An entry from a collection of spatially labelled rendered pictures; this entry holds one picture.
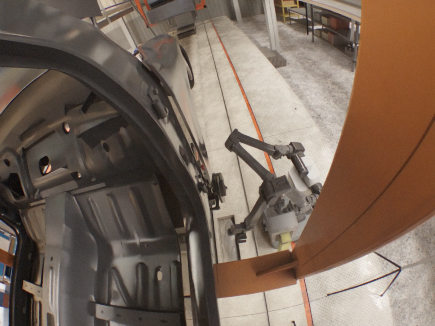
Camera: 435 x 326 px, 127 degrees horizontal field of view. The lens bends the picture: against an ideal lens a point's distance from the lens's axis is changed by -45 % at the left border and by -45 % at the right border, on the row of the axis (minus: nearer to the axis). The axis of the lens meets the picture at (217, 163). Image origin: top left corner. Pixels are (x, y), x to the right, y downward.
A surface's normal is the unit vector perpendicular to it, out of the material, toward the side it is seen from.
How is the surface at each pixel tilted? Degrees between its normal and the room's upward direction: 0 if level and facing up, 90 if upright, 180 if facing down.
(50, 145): 43
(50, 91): 88
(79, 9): 67
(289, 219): 0
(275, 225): 0
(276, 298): 0
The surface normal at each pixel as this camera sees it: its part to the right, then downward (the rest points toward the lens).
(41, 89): -0.08, 0.78
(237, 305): -0.25, -0.58
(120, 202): -0.10, 0.17
